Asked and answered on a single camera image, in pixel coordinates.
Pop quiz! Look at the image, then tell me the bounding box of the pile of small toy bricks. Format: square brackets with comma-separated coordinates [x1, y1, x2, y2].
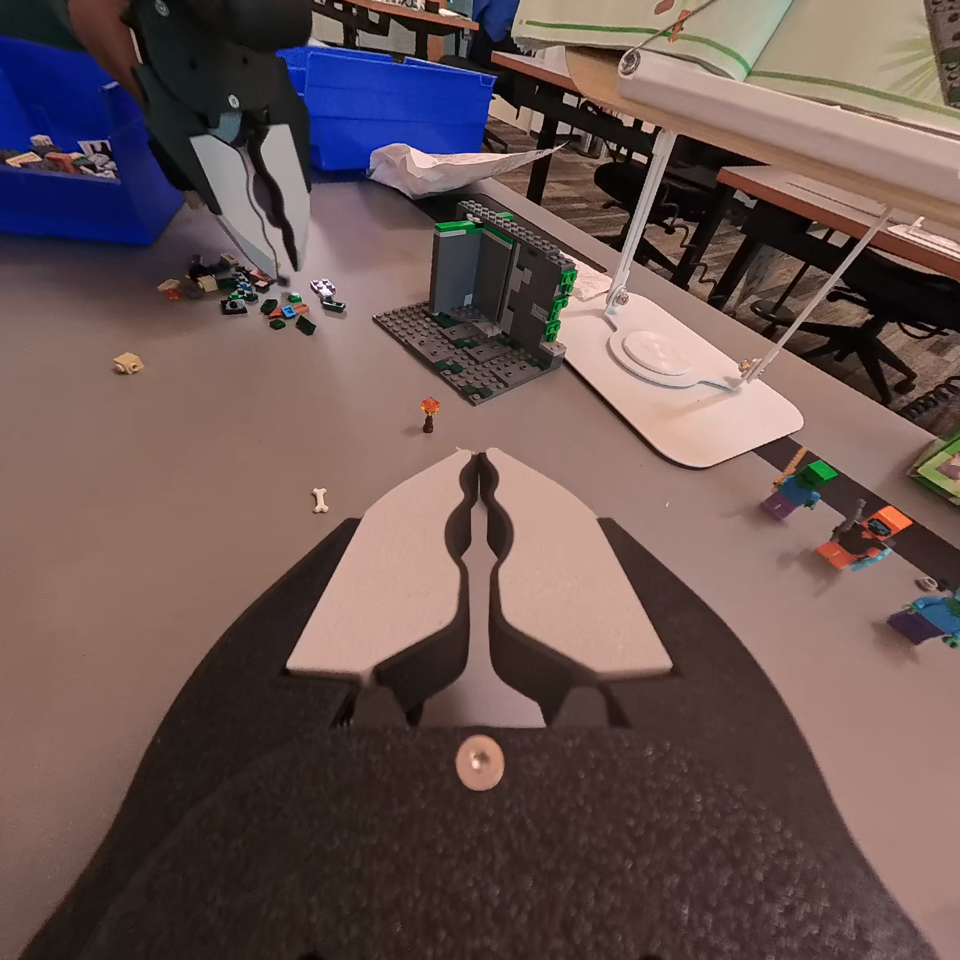
[0, 133, 121, 183]
[157, 253, 348, 337]

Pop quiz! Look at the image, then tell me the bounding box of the toy brick set box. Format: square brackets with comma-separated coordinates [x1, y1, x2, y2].
[905, 431, 960, 506]

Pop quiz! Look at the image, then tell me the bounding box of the white crumpled paper bag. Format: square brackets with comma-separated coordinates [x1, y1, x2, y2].
[367, 142, 569, 201]

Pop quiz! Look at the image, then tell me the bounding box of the zombie toy figure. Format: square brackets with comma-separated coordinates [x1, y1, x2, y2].
[887, 587, 960, 650]

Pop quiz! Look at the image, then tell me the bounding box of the wooden-top office desk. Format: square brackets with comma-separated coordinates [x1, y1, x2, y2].
[491, 51, 751, 226]
[716, 165, 960, 282]
[311, 0, 481, 57]

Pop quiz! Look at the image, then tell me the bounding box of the pale green instruction booklet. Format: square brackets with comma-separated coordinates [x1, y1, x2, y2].
[510, 0, 960, 127]

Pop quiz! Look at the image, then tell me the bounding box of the grey toy brick building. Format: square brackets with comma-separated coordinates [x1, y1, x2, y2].
[372, 198, 580, 408]

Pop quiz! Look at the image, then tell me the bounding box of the grey desk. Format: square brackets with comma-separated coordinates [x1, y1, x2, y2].
[0, 168, 960, 960]

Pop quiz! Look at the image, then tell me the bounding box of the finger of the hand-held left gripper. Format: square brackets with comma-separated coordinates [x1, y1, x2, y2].
[251, 122, 312, 273]
[187, 127, 282, 280]

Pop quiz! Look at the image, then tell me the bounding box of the orange toy figure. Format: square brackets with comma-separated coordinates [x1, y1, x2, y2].
[816, 501, 915, 573]

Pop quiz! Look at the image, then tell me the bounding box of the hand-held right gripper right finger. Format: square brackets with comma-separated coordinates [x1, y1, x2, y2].
[480, 447, 674, 727]

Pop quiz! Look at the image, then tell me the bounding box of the person's left hand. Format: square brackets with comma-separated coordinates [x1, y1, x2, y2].
[67, 0, 147, 105]

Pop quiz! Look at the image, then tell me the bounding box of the person's left forearm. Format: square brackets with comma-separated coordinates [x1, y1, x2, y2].
[0, 0, 76, 52]

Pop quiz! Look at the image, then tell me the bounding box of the black office chair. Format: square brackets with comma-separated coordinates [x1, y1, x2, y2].
[592, 161, 706, 264]
[750, 247, 960, 406]

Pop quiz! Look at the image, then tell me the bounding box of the blue jacket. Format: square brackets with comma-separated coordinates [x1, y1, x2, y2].
[472, 0, 522, 46]

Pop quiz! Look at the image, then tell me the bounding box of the blue plastic bin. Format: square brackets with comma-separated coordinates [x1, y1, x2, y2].
[275, 46, 310, 99]
[0, 33, 186, 249]
[303, 48, 498, 174]

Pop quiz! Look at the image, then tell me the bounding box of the zombie figure holding tan sword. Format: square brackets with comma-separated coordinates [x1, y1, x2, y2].
[759, 447, 840, 524]

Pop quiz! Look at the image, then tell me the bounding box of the white book stand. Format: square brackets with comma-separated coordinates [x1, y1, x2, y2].
[562, 45, 960, 471]

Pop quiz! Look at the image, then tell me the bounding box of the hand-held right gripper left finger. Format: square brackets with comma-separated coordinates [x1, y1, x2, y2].
[287, 447, 477, 727]

